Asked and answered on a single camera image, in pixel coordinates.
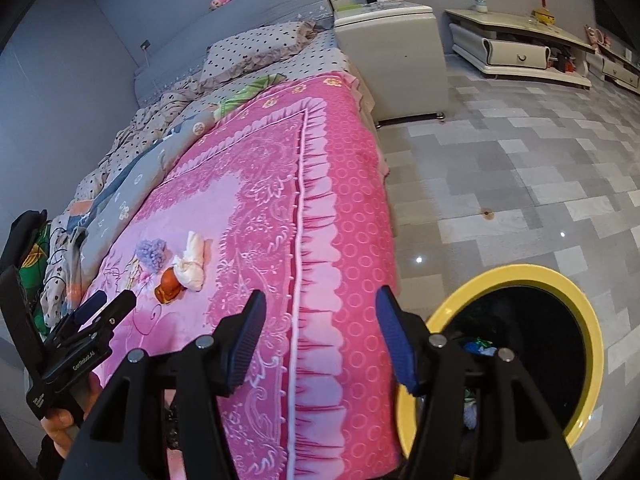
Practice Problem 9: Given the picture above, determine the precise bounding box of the grey floral duvet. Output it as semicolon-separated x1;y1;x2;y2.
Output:
40;77;221;331

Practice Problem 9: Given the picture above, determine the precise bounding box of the purple knitted puff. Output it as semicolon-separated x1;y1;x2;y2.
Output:
136;239;168;272

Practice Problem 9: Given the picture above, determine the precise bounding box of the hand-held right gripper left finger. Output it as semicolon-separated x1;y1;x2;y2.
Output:
60;289;268;480

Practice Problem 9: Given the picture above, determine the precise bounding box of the yellow rimmed trash bin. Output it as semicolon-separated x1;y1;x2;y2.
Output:
397;264;601;480

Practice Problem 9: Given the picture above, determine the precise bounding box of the polka dot pillow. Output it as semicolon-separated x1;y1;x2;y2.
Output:
205;20;318;86

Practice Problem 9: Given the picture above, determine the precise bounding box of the cream side cabinet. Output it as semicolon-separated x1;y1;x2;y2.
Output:
595;45;640;93

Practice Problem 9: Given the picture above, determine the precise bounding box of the pink floral blanket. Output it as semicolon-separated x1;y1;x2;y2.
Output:
82;72;406;480

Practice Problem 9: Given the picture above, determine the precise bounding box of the person's left forearm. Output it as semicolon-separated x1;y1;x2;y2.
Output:
34;435;71;480

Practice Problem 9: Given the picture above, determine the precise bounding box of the white nightstand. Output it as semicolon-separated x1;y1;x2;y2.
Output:
332;2;448;128

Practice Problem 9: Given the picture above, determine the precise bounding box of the grey patterned quilt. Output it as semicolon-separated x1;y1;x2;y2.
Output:
65;72;288;271

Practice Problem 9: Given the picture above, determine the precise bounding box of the green printed cloth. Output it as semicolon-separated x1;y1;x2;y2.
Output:
17;222;53;321

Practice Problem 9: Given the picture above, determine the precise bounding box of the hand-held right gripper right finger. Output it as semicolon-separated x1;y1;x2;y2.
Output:
375;285;583;480

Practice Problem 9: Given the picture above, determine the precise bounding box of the grey padded headboard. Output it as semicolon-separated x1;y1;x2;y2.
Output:
132;0;335;106

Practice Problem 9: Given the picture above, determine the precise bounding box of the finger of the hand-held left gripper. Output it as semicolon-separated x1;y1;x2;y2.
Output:
75;289;137;347
61;290;108;335

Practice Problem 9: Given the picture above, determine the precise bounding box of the orange mandarin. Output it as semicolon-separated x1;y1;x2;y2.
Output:
154;267;183;305

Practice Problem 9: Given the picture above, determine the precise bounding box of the pink ornament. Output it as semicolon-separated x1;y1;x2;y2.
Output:
584;25;613;47

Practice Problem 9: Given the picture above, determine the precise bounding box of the cream TV cabinet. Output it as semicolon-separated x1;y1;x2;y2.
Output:
445;7;597;92

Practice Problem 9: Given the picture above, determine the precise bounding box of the person's left hand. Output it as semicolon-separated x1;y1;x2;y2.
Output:
40;375;103;459

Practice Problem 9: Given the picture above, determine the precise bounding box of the white dotted bed sheet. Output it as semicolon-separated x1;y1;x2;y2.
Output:
260;30;376;116

